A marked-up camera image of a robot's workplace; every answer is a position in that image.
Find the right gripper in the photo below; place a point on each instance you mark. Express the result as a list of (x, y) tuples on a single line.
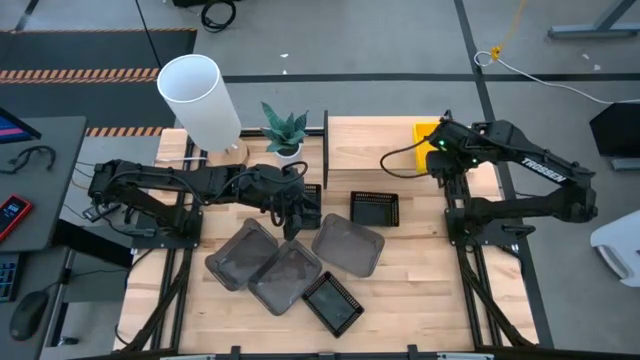
[(450, 147)]

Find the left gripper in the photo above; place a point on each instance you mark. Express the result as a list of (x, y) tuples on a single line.
[(290, 197)]

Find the yellow block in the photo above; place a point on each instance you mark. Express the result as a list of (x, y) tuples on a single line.
[(421, 145)]

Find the black perforated plastic basket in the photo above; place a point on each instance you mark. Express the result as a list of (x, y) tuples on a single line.
[(375, 210), (332, 304), (316, 192)]

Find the grey translucent plastic basket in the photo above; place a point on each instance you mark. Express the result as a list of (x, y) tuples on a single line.
[(348, 245), (286, 277), (242, 255)]

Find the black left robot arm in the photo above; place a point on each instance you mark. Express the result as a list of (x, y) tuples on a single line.
[(150, 187)]

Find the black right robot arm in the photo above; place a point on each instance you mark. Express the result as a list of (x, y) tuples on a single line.
[(540, 167)]

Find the white plant pot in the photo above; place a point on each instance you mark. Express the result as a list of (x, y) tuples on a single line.
[(288, 154)]

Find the green leafy plant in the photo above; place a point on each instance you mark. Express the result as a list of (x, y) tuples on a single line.
[(285, 130)]

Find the white shade wooden base lamp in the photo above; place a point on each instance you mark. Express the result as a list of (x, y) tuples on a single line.
[(197, 100)]

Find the black floor box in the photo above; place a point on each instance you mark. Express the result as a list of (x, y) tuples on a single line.
[(617, 130)]

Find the grey metal table leg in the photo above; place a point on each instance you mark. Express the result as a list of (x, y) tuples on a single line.
[(590, 31)]

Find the white chair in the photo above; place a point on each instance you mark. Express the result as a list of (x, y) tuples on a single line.
[(620, 245)]

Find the grey desk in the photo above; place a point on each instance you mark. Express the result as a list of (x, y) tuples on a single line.
[(55, 200)]

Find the black computer mouse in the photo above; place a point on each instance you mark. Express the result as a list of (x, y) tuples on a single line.
[(28, 316)]

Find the red smartphone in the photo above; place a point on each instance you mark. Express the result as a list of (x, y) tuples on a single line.
[(12, 215)]

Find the black keyboard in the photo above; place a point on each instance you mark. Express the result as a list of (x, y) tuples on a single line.
[(7, 277)]

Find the computer monitor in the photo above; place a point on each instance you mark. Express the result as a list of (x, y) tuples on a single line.
[(15, 127)]

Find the black table edge bracket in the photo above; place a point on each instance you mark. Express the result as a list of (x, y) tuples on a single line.
[(413, 351), (235, 351)]

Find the silver aluminium rail piece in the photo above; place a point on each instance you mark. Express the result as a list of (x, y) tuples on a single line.
[(187, 357), (465, 357)]

